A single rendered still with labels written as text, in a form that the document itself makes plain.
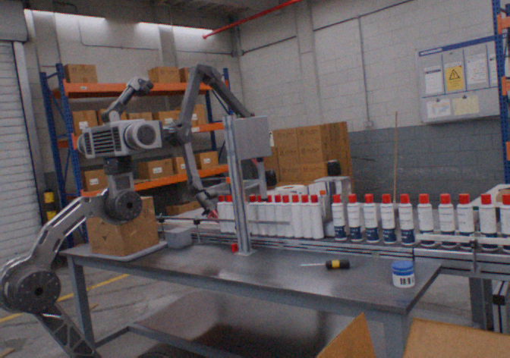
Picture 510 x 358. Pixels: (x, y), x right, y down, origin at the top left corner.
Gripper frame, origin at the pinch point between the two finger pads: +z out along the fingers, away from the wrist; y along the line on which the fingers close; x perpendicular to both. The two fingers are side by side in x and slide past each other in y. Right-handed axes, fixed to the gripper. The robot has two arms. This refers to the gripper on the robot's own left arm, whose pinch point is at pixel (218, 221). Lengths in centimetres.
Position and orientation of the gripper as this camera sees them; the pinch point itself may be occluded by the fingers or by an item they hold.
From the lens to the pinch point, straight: 236.0
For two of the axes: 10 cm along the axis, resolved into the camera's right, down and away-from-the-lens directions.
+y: 6.0, -1.5, 7.9
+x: -5.3, 6.6, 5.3
